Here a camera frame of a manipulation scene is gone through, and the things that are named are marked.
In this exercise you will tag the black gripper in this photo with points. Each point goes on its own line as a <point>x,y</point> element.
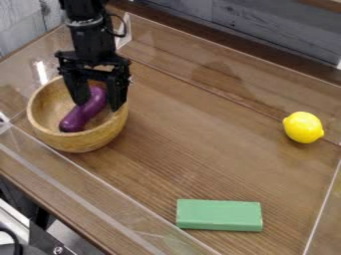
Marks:
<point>94,61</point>

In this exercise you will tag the purple toy eggplant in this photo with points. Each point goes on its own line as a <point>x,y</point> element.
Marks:
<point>81,114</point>

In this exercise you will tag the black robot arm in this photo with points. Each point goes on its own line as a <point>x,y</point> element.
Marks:
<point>86,9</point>

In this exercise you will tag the brown wooden bowl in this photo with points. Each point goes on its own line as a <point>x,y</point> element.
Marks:
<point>49,106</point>

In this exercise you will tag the green rectangular block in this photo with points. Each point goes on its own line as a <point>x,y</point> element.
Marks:
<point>221,215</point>

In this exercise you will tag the yellow toy lemon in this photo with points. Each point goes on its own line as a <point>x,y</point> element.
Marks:
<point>303,127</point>

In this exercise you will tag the clear acrylic corner bracket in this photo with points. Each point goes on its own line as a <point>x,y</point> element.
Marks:
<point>125,32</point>

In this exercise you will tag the clear acrylic back wall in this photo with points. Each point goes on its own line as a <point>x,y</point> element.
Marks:
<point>261,85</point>

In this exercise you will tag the clear acrylic wall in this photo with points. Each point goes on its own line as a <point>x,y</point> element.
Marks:
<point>261,85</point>
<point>121,226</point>

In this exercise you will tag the clear acrylic front wall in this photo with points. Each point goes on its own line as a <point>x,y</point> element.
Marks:
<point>121,226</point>

